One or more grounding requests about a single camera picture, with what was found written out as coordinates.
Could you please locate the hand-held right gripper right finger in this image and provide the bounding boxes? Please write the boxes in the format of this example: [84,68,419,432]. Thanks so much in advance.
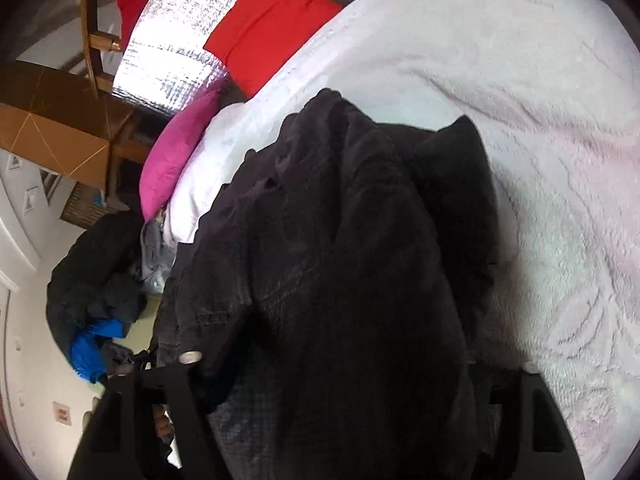
[470,361,586,480]

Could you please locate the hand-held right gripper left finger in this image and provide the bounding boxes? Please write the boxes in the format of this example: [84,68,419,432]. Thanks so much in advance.
[66,351,233,480]

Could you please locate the black puffer jacket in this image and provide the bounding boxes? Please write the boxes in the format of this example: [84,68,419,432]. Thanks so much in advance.
[152,87,501,480]

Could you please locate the pile of black clothes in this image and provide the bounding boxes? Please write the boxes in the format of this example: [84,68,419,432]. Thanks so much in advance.
[46,209,162,361]

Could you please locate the blue garment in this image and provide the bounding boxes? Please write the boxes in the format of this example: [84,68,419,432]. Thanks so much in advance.
[70,316,133,385]

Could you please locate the grey cloth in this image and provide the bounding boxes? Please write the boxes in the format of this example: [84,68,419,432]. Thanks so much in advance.
[138,219,177,297]

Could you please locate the woven wicker basket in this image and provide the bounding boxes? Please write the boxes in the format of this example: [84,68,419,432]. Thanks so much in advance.
[60,182,116,228]

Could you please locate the magenta pillow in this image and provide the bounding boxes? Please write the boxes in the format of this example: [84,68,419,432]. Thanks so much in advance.
[139,91,223,222]

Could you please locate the pale pink bed blanket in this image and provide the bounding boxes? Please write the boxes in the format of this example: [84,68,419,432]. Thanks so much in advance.
[162,0,640,480]

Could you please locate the brown wooden table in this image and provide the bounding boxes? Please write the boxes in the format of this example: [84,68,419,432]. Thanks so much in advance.
[0,61,151,192]

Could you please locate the wooden chair frame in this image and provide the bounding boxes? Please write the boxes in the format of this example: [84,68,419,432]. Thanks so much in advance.
[81,0,126,100]

